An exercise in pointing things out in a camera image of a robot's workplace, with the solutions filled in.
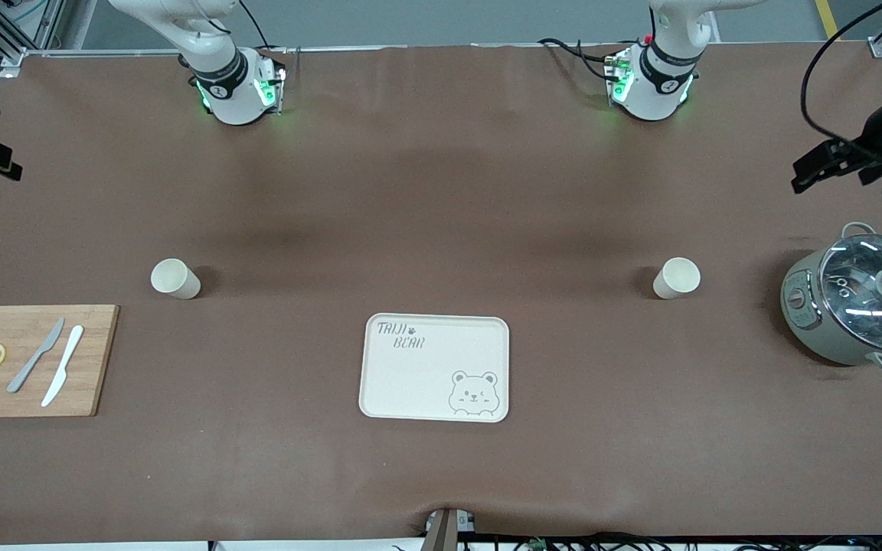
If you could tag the white IKEA cup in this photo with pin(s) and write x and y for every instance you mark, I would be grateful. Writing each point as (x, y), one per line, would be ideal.
(677, 277)
(173, 277)

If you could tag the grey electric pot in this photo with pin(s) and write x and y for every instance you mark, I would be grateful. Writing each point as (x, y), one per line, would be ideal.
(808, 321)

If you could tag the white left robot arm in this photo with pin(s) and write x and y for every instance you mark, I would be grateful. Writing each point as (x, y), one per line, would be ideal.
(651, 96)

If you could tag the brown table cover mat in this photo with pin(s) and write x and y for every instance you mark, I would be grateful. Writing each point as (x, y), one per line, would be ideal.
(441, 191)

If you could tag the grey plastic knife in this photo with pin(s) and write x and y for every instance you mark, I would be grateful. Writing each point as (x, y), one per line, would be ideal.
(27, 371)

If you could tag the wooden cutting board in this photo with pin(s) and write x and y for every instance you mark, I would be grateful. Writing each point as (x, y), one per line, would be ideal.
(96, 367)

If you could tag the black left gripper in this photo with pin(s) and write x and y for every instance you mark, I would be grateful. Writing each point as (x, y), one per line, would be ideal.
(875, 125)

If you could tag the white plastic knife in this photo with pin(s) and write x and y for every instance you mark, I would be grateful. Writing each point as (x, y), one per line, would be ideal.
(56, 383)

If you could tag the cream tray with bear print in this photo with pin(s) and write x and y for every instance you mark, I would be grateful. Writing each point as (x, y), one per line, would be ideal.
(426, 383)

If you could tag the grey table edge clamp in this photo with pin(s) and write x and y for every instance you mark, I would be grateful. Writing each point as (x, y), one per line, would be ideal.
(442, 536)

